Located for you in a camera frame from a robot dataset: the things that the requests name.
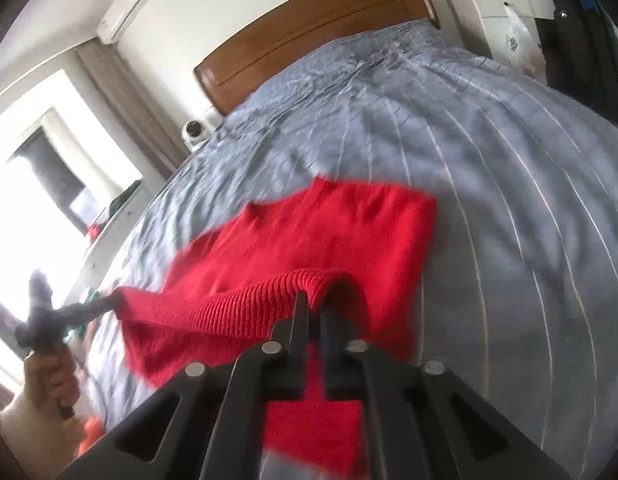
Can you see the red knitted sweater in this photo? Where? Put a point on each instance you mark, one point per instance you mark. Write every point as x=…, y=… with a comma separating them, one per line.
x=314, y=230

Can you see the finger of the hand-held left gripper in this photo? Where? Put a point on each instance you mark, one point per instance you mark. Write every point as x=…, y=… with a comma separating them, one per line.
x=91, y=310

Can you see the brown curtain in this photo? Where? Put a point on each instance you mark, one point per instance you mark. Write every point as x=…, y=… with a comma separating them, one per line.
x=134, y=110

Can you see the window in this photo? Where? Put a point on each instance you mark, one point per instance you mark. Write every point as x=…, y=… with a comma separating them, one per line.
x=19, y=160

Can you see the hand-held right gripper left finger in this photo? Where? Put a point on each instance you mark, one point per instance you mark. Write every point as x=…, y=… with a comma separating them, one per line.
x=301, y=320

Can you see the grey checked bed cover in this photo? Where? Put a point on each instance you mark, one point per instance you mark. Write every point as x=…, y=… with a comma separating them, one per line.
x=489, y=185

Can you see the white cabinet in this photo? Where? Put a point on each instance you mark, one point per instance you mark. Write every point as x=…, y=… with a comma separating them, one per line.
x=481, y=20

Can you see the white air conditioner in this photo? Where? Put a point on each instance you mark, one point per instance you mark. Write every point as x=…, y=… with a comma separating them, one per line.
x=126, y=7

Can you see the wooden headboard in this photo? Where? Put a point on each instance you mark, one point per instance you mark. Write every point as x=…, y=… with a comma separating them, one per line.
x=314, y=25

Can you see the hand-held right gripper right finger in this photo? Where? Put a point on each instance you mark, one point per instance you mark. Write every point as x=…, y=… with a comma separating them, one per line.
x=326, y=330

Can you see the white plastic bag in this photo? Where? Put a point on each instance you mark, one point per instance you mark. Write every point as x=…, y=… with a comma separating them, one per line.
x=519, y=40

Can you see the small white round device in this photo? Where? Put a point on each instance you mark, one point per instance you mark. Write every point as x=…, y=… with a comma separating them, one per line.
x=194, y=132

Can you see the person's left hand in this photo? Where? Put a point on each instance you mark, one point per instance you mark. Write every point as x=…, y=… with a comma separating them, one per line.
x=39, y=385

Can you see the orange fleece jacket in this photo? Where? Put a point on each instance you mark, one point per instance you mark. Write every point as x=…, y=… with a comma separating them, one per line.
x=94, y=432

